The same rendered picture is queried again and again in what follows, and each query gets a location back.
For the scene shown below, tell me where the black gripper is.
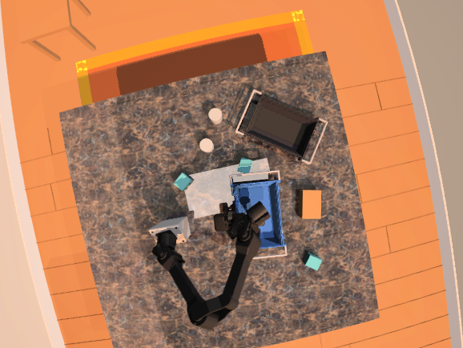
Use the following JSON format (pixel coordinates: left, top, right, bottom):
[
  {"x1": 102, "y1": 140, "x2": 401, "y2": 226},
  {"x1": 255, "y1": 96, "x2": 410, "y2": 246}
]
[{"x1": 214, "y1": 212, "x2": 246, "y2": 231}]

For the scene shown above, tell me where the small teal block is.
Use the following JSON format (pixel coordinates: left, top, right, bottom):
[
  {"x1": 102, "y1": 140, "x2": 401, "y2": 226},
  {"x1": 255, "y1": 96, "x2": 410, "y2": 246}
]
[
  {"x1": 174, "y1": 173, "x2": 192, "y2": 191},
  {"x1": 237, "y1": 157, "x2": 253, "y2": 173},
  {"x1": 303, "y1": 252, "x2": 322, "y2": 271}
]

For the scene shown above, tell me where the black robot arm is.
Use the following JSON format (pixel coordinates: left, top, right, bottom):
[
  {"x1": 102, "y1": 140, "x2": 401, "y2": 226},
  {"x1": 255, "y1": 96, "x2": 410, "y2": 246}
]
[{"x1": 152, "y1": 201, "x2": 271, "y2": 330}]

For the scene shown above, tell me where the orange block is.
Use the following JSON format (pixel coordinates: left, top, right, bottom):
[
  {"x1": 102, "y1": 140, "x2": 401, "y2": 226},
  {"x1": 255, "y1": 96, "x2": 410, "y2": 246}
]
[{"x1": 299, "y1": 190, "x2": 321, "y2": 219}]

